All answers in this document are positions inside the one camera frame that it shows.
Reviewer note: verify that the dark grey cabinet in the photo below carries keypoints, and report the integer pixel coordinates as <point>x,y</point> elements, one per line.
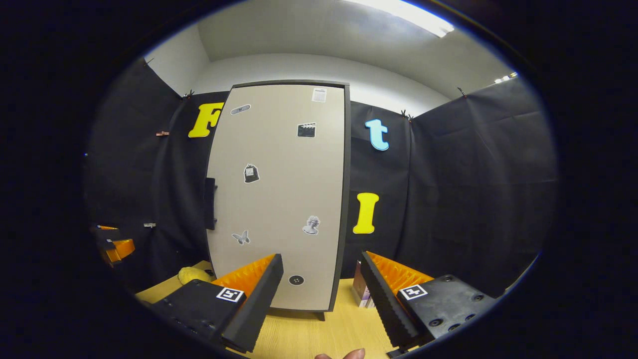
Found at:
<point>346,199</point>

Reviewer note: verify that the yellow bumpy toy fruit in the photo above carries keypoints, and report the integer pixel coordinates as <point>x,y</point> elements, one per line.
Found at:
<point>192,274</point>

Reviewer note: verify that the small ceiling light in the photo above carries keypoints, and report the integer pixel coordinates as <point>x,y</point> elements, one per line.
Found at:
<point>506,78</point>

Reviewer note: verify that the beige cabinet door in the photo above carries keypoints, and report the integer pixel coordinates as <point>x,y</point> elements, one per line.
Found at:
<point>279,199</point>

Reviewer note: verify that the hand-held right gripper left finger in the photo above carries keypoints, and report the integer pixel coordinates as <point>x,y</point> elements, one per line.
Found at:
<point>256,304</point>

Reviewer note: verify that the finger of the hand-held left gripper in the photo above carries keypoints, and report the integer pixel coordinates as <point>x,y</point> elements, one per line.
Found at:
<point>107,228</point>
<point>119,249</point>

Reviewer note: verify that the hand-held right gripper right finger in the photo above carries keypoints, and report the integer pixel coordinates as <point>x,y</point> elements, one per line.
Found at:
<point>381,304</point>

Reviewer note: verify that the black backdrop cloth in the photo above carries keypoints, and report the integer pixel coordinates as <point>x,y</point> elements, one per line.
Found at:
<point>473,199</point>

